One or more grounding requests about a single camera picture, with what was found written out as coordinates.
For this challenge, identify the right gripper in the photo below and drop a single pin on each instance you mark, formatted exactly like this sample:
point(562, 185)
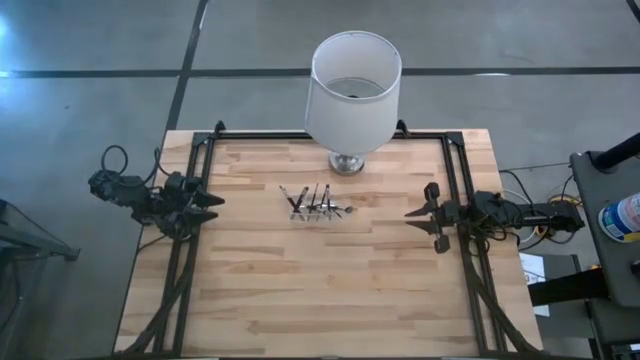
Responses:
point(452, 215)

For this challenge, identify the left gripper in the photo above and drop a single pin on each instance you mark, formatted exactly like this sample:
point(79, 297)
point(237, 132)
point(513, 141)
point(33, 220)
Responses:
point(182, 205)

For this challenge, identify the large fluffy makeup brush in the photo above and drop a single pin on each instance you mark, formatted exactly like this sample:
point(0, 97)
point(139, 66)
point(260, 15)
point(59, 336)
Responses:
point(346, 209)

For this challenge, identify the clear acrylic brush organizer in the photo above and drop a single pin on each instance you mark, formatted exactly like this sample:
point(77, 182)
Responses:
point(300, 218)

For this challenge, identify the slim silver-ferrule makeup brush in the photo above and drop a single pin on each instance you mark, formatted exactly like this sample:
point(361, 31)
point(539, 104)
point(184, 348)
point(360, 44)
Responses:
point(301, 197)

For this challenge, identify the medium fluffy makeup brush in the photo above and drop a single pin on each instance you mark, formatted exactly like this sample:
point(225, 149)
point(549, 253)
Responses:
point(326, 196)

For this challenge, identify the thin black makeup brush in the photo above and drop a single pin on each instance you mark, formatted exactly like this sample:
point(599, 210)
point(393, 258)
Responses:
point(314, 196)

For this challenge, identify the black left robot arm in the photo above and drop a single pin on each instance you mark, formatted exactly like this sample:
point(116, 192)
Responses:
point(130, 195)

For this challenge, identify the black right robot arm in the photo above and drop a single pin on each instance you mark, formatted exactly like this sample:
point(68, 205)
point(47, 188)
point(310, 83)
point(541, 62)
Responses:
point(530, 215)

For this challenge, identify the white paper sheet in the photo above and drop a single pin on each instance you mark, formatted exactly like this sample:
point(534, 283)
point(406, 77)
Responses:
point(530, 265)

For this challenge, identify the white shade chrome table lamp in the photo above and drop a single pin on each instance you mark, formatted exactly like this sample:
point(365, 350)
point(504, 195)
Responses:
point(350, 120)

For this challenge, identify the black bar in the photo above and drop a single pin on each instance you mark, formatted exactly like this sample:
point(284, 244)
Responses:
point(565, 287)

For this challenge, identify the dark metal stand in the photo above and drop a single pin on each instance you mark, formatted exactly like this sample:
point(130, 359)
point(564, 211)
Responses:
point(30, 245)

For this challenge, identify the dark grey equipment cart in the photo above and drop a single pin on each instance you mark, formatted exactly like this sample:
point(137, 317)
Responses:
point(617, 175)

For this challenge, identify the white blue wipes canister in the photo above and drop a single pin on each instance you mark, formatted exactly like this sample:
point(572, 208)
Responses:
point(622, 217)

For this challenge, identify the black pole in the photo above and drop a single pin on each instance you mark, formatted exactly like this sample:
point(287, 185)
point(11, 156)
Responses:
point(617, 151)

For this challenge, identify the black frame clamp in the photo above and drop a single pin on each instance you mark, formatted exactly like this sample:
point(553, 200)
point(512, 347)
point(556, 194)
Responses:
point(401, 128)
point(219, 127)

